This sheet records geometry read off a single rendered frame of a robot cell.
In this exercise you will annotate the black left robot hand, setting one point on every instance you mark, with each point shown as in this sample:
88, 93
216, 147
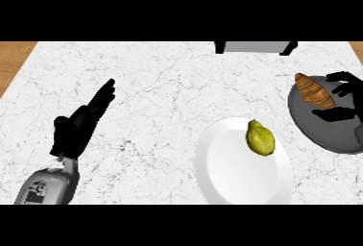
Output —
76, 128

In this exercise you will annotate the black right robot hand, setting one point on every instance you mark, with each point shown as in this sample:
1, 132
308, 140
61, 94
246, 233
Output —
348, 113

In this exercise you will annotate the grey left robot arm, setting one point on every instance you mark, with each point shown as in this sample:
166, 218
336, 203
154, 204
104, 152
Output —
48, 189

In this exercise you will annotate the dark grey pan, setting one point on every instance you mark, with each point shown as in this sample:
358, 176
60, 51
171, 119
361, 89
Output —
327, 131

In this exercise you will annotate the brown croissant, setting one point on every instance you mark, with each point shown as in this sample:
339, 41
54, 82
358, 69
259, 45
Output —
314, 91

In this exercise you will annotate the white plate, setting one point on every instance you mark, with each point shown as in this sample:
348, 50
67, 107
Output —
237, 173

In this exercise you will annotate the yellow-green lemon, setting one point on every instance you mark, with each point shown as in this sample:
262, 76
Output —
261, 138

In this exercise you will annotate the grey appliance with black legs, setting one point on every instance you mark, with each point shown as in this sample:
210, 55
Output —
256, 46

